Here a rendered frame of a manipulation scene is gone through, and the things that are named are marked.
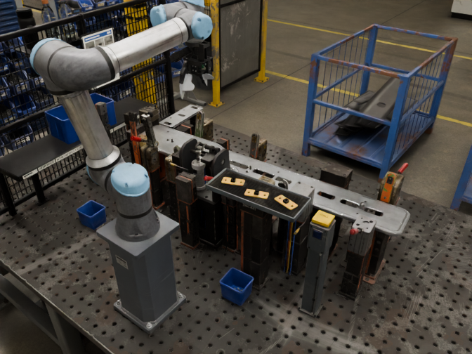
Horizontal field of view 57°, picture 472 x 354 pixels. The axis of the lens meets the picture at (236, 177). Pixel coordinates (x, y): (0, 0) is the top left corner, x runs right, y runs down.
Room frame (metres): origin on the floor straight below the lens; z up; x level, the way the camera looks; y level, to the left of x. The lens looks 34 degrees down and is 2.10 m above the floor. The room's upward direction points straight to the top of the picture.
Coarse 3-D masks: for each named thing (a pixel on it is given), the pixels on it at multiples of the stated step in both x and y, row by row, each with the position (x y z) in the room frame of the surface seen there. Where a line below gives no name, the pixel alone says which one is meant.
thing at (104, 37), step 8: (96, 32) 2.33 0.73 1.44; (104, 32) 2.37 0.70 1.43; (112, 32) 2.42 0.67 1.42; (88, 40) 2.28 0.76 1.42; (96, 40) 2.32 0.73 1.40; (104, 40) 2.36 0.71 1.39; (112, 40) 2.41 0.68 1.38; (120, 72) 2.43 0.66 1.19; (112, 80) 2.37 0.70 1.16; (96, 88) 2.27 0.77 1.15
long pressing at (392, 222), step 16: (160, 128) 2.10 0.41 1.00; (160, 144) 1.93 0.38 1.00; (176, 144) 1.93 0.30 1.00; (208, 144) 1.93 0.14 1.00; (240, 160) 1.77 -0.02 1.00; (256, 160) 1.78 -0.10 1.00; (256, 176) 1.64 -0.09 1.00; (288, 176) 1.64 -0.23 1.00; (304, 176) 1.64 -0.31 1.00; (336, 192) 1.51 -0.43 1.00; (352, 192) 1.51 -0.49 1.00; (320, 208) 1.41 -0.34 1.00; (336, 208) 1.41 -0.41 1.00; (352, 208) 1.41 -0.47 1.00; (368, 208) 1.41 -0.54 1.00; (384, 208) 1.41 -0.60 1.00; (400, 208) 1.41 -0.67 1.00; (384, 224) 1.30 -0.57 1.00; (400, 224) 1.30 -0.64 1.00
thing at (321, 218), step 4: (320, 212) 1.18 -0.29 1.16; (324, 212) 1.18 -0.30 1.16; (316, 216) 1.15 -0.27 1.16; (320, 216) 1.15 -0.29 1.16; (324, 216) 1.15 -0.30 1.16; (328, 216) 1.15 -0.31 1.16; (332, 216) 1.15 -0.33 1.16; (312, 220) 1.14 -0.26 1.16; (316, 220) 1.14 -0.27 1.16; (320, 220) 1.14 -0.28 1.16; (324, 220) 1.14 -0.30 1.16; (328, 220) 1.14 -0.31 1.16; (332, 220) 1.14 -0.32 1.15; (320, 224) 1.12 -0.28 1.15; (324, 224) 1.12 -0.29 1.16; (328, 224) 1.12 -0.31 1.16
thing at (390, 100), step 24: (312, 72) 3.46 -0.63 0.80; (336, 72) 3.84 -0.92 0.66; (384, 72) 3.10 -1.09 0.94; (408, 72) 4.11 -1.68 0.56; (312, 96) 3.45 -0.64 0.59; (360, 96) 3.86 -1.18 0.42; (384, 96) 3.64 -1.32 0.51; (312, 120) 3.47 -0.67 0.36; (336, 120) 3.87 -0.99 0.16; (360, 120) 3.48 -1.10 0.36; (384, 120) 3.06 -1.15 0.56; (408, 120) 3.85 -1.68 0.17; (432, 120) 3.84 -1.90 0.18; (312, 144) 3.42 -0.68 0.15; (336, 144) 3.40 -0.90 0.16; (360, 144) 3.40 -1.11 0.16; (384, 144) 3.38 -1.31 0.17; (408, 144) 3.34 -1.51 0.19; (384, 168) 3.00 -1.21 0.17
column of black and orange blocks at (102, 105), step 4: (96, 104) 1.98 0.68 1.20; (100, 104) 1.97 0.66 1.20; (104, 104) 1.98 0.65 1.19; (96, 108) 1.97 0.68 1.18; (100, 108) 1.96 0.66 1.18; (104, 108) 1.98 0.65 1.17; (100, 112) 1.96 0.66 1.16; (104, 112) 1.98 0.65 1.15; (100, 116) 1.96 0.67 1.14; (104, 116) 1.98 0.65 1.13; (104, 120) 1.97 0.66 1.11; (108, 120) 1.99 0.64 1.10; (104, 124) 1.97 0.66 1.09; (108, 124) 1.99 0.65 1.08; (108, 128) 1.98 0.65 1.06; (108, 132) 1.98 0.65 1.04; (108, 136) 1.98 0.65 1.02; (112, 144) 1.99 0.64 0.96
